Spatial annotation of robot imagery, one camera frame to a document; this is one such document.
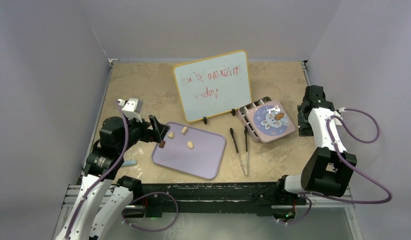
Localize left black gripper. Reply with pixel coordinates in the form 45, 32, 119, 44
117, 113, 169, 153

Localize lilac plastic tray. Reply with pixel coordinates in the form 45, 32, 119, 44
151, 121, 226, 180

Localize silver metal box lid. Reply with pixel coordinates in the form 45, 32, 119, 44
253, 100, 295, 143

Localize metal tweezers black tips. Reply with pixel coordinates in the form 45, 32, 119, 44
229, 125, 250, 177

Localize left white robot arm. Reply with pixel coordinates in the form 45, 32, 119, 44
56, 115, 170, 240

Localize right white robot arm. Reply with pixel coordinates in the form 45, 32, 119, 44
274, 85, 357, 204

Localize brown rectangular chocolate bar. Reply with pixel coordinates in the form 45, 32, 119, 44
158, 140, 166, 148

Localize white oval chocolate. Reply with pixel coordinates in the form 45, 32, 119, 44
187, 141, 194, 149

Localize light blue marker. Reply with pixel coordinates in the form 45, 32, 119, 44
122, 160, 138, 167

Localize yellow framed whiteboard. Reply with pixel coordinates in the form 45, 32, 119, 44
172, 49, 252, 123

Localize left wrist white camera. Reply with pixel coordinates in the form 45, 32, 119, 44
117, 98, 143, 122

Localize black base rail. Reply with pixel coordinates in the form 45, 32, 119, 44
129, 179, 307, 218

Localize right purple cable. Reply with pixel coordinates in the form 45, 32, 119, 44
298, 108, 393, 205

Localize lower purple cable loop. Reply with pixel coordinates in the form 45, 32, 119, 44
121, 191, 179, 233

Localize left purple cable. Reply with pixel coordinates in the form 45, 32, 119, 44
63, 99, 130, 240

